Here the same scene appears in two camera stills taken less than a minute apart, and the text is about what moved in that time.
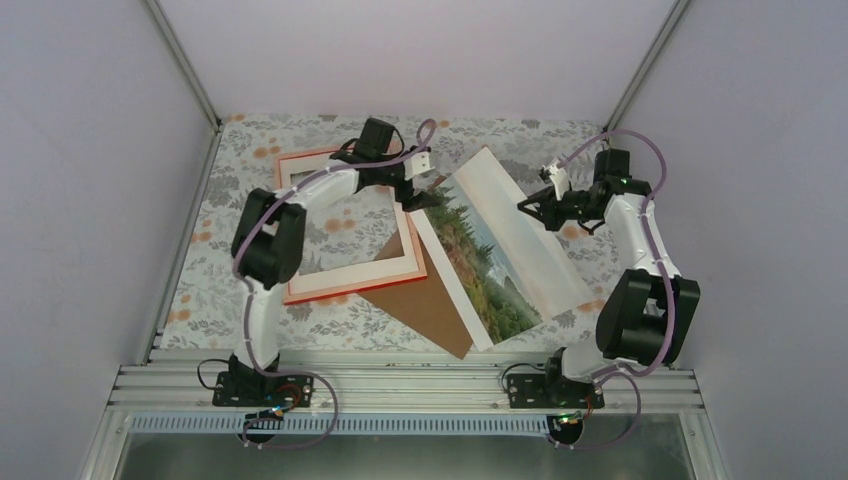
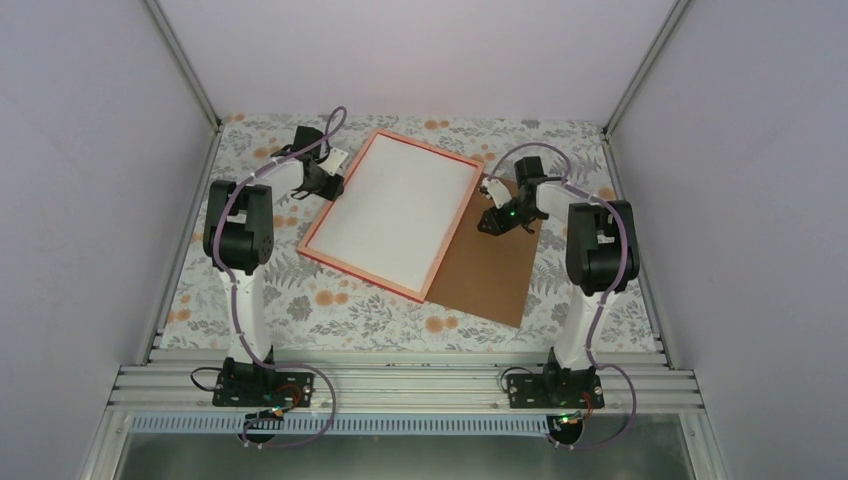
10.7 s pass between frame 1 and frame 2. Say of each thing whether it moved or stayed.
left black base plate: stayed
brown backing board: moved
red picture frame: moved
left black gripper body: moved
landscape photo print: moved
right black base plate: stayed
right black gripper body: moved
